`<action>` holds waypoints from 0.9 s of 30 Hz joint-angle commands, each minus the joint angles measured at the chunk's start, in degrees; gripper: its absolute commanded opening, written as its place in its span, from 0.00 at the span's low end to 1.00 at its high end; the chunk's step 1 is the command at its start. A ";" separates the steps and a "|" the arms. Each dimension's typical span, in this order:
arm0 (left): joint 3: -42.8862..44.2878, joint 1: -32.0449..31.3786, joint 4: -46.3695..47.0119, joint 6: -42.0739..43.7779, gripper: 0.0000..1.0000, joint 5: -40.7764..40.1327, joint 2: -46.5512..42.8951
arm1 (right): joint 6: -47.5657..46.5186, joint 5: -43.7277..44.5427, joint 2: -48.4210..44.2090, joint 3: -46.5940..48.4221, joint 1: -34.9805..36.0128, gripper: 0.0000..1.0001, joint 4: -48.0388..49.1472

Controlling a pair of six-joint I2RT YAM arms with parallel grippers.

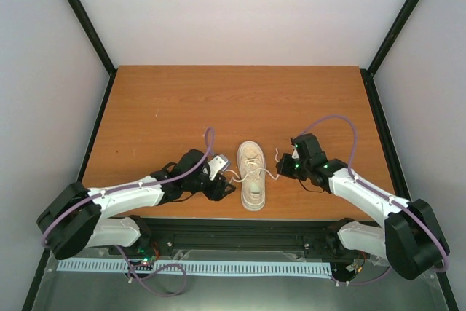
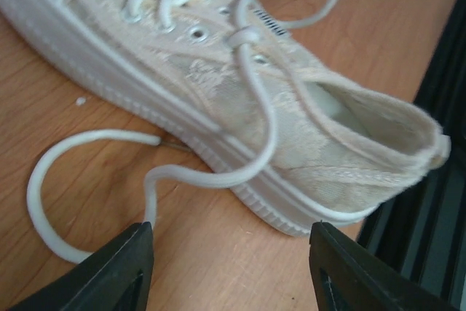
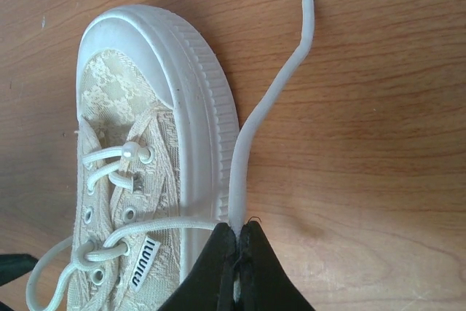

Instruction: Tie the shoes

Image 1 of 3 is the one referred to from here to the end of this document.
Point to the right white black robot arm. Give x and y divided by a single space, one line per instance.
407 234

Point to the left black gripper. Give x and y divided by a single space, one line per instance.
215 194

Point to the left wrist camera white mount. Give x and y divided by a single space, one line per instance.
217 164

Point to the black aluminium frame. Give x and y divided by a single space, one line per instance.
314 238

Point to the grey metal base plate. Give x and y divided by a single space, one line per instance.
112 291

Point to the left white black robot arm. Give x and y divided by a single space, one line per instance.
82 217

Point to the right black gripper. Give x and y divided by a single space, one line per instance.
283 167

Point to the white shoelace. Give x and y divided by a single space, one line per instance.
258 171

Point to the light blue slotted cable duct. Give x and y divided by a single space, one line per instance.
209 268

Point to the cream white lace sneaker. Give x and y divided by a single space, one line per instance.
249 157

